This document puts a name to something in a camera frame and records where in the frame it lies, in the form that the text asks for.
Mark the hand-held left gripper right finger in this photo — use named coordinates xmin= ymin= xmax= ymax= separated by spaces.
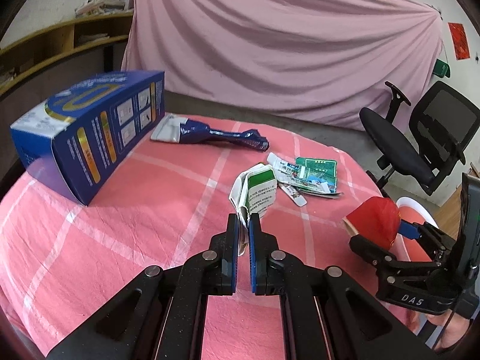
xmin=248 ymin=213 xmax=438 ymax=360

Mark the black office chair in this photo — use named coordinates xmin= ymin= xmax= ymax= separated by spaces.
xmin=359 ymin=81 xmax=480 ymax=196

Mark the stack of books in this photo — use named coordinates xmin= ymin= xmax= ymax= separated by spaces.
xmin=74 ymin=0 xmax=134 ymax=17

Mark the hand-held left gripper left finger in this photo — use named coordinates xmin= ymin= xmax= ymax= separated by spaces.
xmin=47 ymin=213 xmax=241 ymax=360

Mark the flattened green packet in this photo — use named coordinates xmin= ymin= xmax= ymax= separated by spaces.
xmin=289 ymin=156 xmax=345 ymax=199

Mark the pink hanging bed sheet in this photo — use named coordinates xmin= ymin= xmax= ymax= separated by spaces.
xmin=122 ymin=0 xmax=444 ymax=131

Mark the green hanging bag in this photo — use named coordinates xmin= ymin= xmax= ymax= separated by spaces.
xmin=432 ymin=59 xmax=450 ymax=79

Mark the red wall poster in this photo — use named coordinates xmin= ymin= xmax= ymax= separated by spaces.
xmin=448 ymin=22 xmax=471 ymax=61

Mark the small white sachet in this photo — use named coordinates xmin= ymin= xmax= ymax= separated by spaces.
xmin=279 ymin=184 xmax=308 ymax=208

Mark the light wooden cabinet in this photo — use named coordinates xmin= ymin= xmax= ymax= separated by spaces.
xmin=437 ymin=163 xmax=480 ymax=229

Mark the white rimmed red basin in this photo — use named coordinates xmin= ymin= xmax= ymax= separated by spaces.
xmin=395 ymin=197 xmax=437 ymax=263

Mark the blue foil wrapper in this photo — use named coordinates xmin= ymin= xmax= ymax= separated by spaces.
xmin=151 ymin=114 xmax=271 ymax=153

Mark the red wrapper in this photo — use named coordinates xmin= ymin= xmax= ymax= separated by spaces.
xmin=342 ymin=196 xmax=401 ymax=249

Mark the wooden shelf desk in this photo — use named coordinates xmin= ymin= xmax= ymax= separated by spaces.
xmin=0 ymin=9 xmax=134 ymax=98

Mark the crushed green white carton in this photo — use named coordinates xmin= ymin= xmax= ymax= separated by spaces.
xmin=229 ymin=164 xmax=279 ymax=256

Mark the blue cardboard box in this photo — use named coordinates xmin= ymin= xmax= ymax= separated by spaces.
xmin=10 ymin=70 xmax=166 ymax=207

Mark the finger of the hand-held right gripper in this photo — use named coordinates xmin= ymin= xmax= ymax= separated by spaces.
xmin=348 ymin=233 xmax=436 ymax=283
xmin=398 ymin=221 xmax=457 ymax=260

